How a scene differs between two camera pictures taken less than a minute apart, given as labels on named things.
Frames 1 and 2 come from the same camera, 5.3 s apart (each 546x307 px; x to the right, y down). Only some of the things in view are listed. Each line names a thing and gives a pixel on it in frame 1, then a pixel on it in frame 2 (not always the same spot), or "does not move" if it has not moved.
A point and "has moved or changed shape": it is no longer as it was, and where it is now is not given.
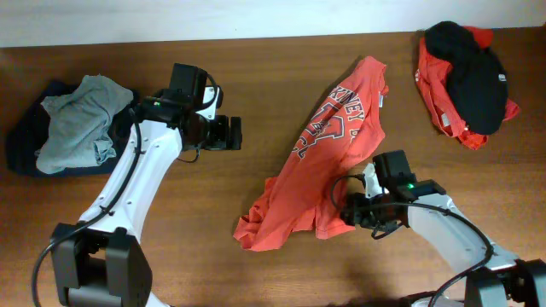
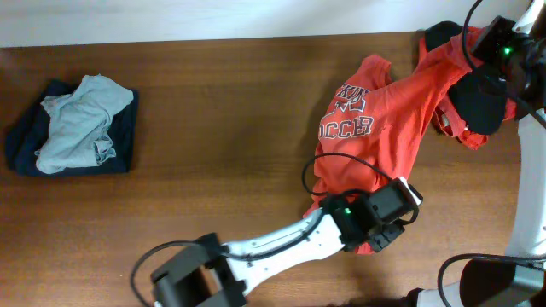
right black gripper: x=356 y=214 -> x=499 y=29
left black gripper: x=223 y=138 -> x=392 y=232
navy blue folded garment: x=27 y=134 does not move
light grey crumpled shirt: x=78 y=125 does not move
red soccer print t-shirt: x=339 y=140 has moved or changed shape
